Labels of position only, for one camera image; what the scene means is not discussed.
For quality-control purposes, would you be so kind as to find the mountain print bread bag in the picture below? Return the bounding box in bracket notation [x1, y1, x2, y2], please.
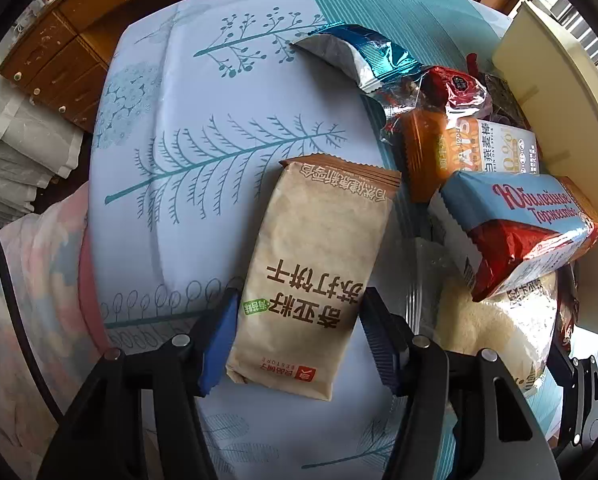
[403, 238, 561, 401]

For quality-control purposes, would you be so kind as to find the brown soda cracker pack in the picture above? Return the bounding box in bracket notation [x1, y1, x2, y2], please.
[226, 154, 401, 401]

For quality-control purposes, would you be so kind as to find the red blue cookie roll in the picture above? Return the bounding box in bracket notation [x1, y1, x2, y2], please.
[428, 171, 598, 302]

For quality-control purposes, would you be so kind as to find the orange oats bar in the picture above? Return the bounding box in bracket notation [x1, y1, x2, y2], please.
[402, 108, 540, 204]

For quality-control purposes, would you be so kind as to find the red candy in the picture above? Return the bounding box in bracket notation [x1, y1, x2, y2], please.
[373, 66, 492, 136]

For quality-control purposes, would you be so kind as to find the dark brownie pack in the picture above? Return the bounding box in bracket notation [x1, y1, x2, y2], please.
[466, 52, 531, 130]

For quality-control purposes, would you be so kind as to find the blue foil candy pack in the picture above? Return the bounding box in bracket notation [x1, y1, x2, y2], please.
[293, 22, 426, 96]

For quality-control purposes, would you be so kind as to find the red Lipo biscuit bag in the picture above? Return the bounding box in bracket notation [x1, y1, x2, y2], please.
[555, 262, 580, 352]

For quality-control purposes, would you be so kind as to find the pastel floral blanket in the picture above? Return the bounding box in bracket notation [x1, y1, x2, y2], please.
[0, 185, 109, 479]

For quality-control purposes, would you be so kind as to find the blue patterned tablecloth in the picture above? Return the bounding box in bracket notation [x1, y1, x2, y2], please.
[88, 0, 510, 479]

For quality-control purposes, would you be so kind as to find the white plastic storage bin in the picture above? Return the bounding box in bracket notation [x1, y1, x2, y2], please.
[492, 3, 598, 333]

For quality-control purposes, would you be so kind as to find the wooden desk with drawers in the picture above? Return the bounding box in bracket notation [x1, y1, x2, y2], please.
[0, 0, 181, 131]

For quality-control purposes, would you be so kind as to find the black cable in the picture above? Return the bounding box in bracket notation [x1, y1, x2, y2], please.
[0, 204, 66, 424]

